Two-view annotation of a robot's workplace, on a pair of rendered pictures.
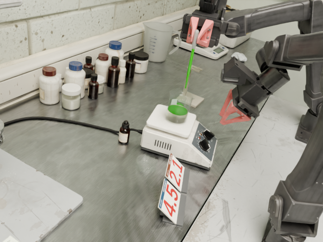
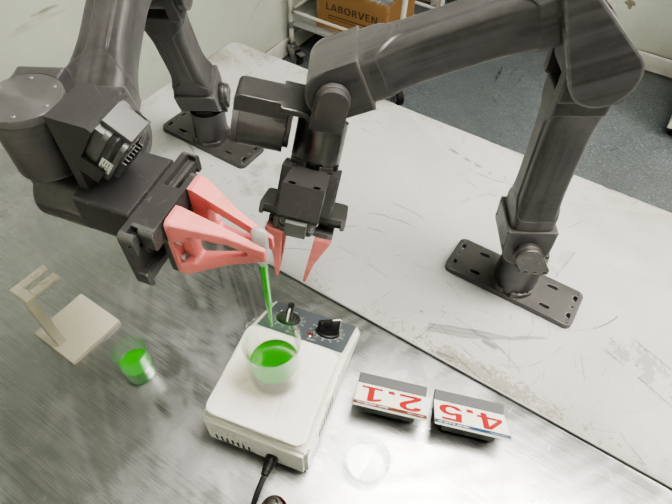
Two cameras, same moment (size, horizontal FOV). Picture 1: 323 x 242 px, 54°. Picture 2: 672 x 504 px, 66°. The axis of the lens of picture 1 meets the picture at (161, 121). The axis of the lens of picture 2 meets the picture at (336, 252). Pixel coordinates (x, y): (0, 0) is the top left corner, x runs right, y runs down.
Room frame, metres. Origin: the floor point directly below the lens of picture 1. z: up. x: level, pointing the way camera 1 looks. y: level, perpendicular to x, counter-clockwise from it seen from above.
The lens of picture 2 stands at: (0.65, 0.21, 1.55)
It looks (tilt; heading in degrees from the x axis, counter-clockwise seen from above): 51 degrees down; 278
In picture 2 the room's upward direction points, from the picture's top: 3 degrees clockwise
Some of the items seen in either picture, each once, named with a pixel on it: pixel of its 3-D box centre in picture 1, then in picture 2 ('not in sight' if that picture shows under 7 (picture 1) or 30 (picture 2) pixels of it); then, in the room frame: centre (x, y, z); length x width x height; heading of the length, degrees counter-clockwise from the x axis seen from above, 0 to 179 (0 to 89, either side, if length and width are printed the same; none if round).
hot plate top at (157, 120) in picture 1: (172, 119); (274, 381); (0.75, -0.03, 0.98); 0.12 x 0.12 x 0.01; 80
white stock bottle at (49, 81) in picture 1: (49, 85); not in sight; (0.86, 0.36, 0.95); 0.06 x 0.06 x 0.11
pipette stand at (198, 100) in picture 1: (193, 84); (61, 304); (1.05, -0.09, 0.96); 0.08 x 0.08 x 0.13; 67
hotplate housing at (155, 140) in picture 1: (178, 135); (284, 378); (0.75, -0.05, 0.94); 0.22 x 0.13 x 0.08; 80
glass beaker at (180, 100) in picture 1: (179, 107); (275, 355); (0.75, -0.04, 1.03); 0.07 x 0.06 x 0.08; 70
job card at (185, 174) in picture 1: (178, 172); (391, 395); (0.61, -0.07, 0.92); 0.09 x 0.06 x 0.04; 177
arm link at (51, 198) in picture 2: not in sight; (79, 185); (0.92, -0.07, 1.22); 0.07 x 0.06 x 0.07; 171
